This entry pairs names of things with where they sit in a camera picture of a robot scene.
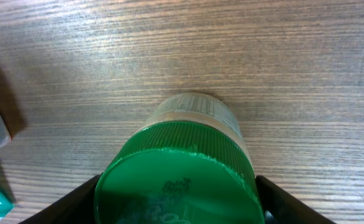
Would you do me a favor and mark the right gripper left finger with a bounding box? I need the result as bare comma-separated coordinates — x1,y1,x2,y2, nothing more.
20,175,100,224

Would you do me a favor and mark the green lid jar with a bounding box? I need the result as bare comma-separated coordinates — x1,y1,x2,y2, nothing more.
94,92,264,224

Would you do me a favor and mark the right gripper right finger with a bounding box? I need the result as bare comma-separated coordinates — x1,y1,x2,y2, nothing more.
255,175,335,224

